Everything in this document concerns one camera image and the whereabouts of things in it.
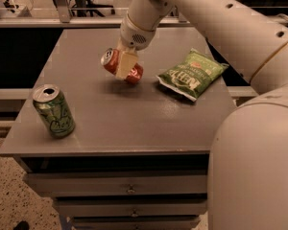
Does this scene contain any red coke can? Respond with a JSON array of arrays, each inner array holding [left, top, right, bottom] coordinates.
[[101, 48, 143, 84]]

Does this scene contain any metal railing frame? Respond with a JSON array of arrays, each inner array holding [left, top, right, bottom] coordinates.
[[0, 0, 288, 29]]

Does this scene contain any green soda can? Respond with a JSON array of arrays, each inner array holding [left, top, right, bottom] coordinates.
[[33, 84, 75, 138]]

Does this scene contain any bottom grey drawer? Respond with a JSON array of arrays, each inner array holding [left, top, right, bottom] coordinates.
[[72, 216, 201, 230]]

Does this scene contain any top grey drawer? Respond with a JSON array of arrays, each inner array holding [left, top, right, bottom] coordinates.
[[23, 171, 207, 197]]

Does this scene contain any grey drawer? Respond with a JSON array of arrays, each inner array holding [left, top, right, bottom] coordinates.
[[23, 171, 207, 197], [54, 198, 206, 218], [72, 216, 201, 230]]

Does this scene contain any middle grey drawer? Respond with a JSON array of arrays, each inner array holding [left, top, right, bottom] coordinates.
[[54, 198, 206, 218]]

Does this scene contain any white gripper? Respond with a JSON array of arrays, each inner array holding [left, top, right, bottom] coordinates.
[[115, 14, 156, 80]]

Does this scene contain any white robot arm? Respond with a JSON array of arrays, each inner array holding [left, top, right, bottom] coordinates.
[[121, 0, 288, 230]]

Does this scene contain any green chip bag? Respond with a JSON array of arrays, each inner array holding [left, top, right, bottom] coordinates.
[[157, 48, 228, 102]]

